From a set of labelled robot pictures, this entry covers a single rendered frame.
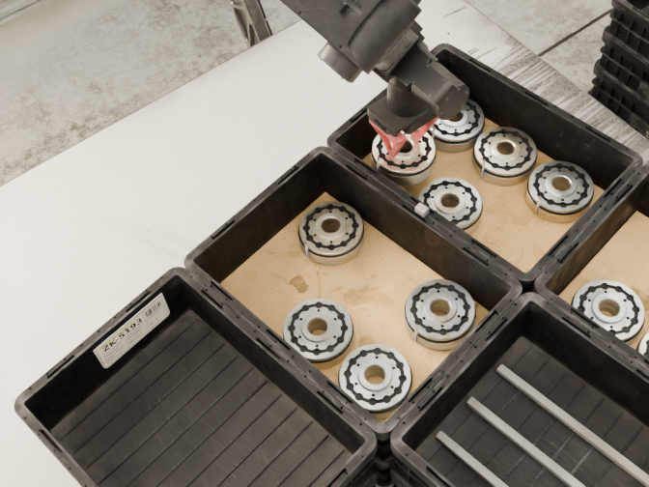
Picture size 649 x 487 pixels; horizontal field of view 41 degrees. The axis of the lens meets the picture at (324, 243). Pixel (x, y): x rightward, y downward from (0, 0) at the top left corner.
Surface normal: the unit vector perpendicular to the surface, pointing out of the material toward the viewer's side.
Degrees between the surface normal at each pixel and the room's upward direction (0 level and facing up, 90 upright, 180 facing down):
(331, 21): 64
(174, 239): 0
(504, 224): 0
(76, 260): 0
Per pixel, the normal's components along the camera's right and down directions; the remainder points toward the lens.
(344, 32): 0.25, 0.45
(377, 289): -0.07, -0.55
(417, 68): -0.48, -0.18
